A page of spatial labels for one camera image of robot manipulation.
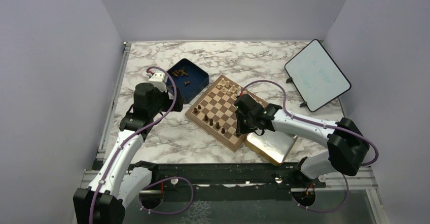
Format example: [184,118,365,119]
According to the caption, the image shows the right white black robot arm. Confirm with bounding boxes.
[234,94,370,187]

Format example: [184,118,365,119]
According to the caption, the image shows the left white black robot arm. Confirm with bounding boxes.
[73,82,184,223]

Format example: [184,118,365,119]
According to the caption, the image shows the wooden chess board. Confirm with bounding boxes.
[185,76,247,152]

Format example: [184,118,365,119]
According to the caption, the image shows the blue square tin tray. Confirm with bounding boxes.
[167,58,209,104]

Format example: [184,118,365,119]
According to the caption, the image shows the gold metal tin lid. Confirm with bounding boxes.
[245,131,298,166]

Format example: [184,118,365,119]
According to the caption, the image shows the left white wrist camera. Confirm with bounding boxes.
[148,71,168,92]

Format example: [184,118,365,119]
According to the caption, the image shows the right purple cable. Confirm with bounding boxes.
[237,80,380,214]

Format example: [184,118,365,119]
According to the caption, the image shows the small whiteboard black frame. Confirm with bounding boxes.
[284,39,351,112]

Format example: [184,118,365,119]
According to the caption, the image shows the aluminium frame rail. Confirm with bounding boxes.
[70,42,135,224]

